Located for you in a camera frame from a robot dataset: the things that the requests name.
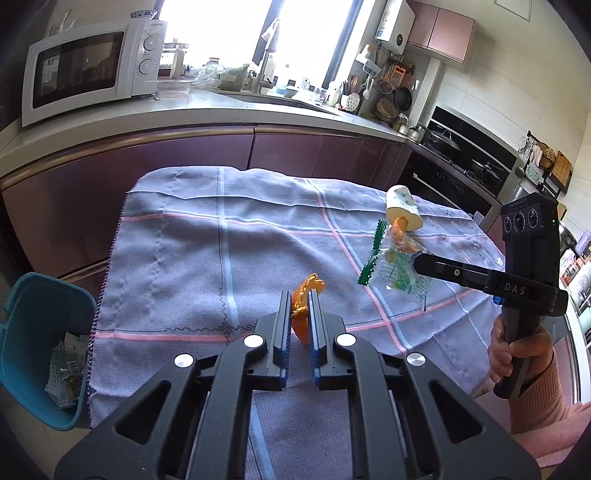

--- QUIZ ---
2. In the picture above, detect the white patterned paper cup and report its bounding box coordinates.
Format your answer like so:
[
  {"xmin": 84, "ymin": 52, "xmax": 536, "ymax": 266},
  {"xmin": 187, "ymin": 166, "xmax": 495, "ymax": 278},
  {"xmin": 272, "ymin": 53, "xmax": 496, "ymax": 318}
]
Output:
[{"xmin": 385, "ymin": 185, "xmax": 424, "ymax": 232}]

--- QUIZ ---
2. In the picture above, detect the clear plastic bag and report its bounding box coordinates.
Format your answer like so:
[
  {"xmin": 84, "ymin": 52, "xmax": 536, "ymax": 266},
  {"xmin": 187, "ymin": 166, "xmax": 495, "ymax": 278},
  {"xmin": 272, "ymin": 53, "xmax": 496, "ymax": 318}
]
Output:
[{"xmin": 191, "ymin": 65, "xmax": 223, "ymax": 89}]

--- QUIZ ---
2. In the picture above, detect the white water heater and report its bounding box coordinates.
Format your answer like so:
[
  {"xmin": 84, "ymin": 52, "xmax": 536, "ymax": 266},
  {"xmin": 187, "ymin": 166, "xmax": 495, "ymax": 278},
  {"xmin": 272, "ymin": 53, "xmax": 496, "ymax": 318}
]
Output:
[{"xmin": 375, "ymin": 0, "xmax": 417, "ymax": 52}]

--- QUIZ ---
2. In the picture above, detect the black built-in stove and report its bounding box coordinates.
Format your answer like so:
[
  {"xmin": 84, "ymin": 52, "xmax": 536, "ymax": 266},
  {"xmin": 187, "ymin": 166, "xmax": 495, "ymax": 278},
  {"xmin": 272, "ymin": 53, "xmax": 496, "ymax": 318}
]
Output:
[{"xmin": 397, "ymin": 105, "xmax": 519, "ymax": 219}]

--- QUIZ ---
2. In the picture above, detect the wok with glass lid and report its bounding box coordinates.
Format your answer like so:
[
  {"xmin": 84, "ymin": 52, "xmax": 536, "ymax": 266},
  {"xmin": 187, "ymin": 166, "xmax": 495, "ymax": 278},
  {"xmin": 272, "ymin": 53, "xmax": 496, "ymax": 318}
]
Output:
[{"xmin": 422, "ymin": 129, "xmax": 461, "ymax": 153}]

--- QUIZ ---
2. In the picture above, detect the wooden cutting board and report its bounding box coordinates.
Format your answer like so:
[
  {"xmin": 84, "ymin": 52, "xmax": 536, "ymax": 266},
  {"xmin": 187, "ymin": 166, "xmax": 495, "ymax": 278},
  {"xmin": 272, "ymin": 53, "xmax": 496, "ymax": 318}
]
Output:
[{"xmin": 551, "ymin": 150, "xmax": 574, "ymax": 186}]

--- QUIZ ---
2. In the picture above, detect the kitchen window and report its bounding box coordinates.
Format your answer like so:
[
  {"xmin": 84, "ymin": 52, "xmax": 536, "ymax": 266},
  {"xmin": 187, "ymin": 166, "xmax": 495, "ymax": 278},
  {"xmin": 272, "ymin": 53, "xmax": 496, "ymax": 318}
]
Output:
[{"xmin": 156, "ymin": 0, "xmax": 366, "ymax": 89}]

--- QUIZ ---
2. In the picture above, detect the metal kitchen faucet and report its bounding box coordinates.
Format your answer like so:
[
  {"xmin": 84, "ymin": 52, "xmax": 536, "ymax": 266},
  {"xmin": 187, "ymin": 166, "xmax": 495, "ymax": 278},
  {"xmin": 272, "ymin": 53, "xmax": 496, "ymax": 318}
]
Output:
[{"xmin": 252, "ymin": 18, "xmax": 283, "ymax": 93}]

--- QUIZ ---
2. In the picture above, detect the white ceramic ornament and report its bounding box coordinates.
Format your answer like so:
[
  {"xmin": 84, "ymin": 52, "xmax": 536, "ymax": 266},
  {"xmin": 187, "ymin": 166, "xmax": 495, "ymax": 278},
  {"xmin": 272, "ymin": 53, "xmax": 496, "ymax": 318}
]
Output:
[{"xmin": 50, "ymin": 10, "xmax": 78, "ymax": 37}]

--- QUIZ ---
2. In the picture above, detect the white microwave oven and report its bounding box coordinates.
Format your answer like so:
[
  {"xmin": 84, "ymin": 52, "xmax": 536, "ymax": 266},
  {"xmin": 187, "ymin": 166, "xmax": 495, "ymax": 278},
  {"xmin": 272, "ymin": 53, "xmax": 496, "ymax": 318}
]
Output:
[{"xmin": 21, "ymin": 18, "xmax": 164, "ymax": 128}]

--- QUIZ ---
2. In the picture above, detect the clear green-edged plastic wrapper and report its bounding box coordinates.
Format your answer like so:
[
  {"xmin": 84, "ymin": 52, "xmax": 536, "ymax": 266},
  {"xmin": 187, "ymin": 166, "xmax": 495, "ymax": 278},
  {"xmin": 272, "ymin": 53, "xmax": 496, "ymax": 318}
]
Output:
[{"xmin": 358, "ymin": 220, "xmax": 431, "ymax": 306}]

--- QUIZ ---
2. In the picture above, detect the white foam fruit net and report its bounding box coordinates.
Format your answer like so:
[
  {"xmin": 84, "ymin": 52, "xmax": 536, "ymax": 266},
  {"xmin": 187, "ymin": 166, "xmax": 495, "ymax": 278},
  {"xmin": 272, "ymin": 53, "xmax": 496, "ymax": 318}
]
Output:
[{"xmin": 45, "ymin": 353, "xmax": 88, "ymax": 409}]

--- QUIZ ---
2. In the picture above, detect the grey plaid cloth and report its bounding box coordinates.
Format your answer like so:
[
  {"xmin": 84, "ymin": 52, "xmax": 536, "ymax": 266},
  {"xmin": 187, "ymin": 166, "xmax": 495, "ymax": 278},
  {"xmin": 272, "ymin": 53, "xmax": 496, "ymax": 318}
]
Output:
[{"xmin": 88, "ymin": 166, "xmax": 507, "ymax": 480}]

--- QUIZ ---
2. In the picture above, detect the clear glass dish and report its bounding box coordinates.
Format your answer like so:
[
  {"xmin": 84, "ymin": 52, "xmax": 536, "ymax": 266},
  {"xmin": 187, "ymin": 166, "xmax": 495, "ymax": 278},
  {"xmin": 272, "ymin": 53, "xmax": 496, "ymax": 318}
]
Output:
[{"xmin": 157, "ymin": 78, "xmax": 195, "ymax": 96}]

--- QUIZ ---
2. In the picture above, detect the white dotted utensil holder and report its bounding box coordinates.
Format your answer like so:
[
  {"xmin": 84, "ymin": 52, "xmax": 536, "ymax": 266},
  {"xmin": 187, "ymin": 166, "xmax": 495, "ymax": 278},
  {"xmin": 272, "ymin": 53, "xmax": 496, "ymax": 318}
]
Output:
[{"xmin": 342, "ymin": 81, "xmax": 363, "ymax": 114}]

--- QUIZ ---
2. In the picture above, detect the blue plastic waste bin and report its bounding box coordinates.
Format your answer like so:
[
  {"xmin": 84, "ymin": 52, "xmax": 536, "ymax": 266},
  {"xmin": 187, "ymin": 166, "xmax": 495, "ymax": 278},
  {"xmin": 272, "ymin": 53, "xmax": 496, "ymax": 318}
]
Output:
[{"xmin": 0, "ymin": 272, "xmax": 99, "ymax": 433}]

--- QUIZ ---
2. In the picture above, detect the orange peel piece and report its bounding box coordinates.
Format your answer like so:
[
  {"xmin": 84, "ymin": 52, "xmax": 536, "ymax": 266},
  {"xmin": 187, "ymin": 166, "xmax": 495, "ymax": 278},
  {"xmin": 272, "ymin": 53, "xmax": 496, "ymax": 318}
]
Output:
[
  {"xmin": 290, "ymin": 273, "xmax": 326, "ymax": 345},
  {"xmin": 387, "ymin": 216, "xmax": 424, "ymax": 256}
]

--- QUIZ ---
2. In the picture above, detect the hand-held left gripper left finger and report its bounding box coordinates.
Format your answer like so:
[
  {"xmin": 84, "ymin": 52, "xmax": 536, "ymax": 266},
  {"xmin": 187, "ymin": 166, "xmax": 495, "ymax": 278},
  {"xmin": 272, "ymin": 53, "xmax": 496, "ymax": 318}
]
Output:
[{"xmin": 54, "ymin": 291, "xmax": 293, "ymax": 480}]

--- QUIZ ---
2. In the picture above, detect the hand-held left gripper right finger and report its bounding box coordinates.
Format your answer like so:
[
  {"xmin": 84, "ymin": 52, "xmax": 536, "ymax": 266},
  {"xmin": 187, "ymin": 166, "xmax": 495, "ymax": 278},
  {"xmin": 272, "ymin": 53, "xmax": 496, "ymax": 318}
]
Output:
[{"xmin": 308, "ymin": 290, "xmax": 542, "ymax": 480}]

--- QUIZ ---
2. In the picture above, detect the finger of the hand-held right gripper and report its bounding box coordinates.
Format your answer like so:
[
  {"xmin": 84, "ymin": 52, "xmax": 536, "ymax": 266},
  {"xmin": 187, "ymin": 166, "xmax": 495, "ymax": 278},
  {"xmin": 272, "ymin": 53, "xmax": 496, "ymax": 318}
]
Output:
[{"xmin": 412, "ymin": 251, "xmax": 491, "ymax": 296}]

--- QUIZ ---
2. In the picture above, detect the steel kitchen sink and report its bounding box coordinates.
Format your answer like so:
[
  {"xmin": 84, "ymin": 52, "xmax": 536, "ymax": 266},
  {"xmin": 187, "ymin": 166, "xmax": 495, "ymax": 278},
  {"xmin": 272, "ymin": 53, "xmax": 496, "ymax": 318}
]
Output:
[{"xmin": 216, "ymin": 88, "xmax": 325, "ymax": 112}]

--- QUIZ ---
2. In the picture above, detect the pink wall cabinet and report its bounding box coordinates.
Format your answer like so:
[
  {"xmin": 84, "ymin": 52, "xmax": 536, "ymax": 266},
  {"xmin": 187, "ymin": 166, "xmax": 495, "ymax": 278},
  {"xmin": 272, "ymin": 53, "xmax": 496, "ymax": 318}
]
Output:
[{"xmin": 406, "ymin": 0, "xmax": 476, "ymax": 64}]

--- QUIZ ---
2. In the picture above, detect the person's right hand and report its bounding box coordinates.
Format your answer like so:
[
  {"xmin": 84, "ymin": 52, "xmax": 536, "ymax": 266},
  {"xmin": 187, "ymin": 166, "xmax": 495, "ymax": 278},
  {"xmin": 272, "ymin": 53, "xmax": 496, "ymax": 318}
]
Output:
[{"xmin": 488, "ymin": 316, "xmax": 556, "ymax": 384}]

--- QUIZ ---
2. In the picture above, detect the person's right forearm pink sleeve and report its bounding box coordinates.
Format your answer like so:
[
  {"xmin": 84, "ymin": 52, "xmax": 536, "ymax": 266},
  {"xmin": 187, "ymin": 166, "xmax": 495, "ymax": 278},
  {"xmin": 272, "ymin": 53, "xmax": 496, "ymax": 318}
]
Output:
[{"xmin": 507, "ymin": 351, "xmax": 586, "ymax": 468}]

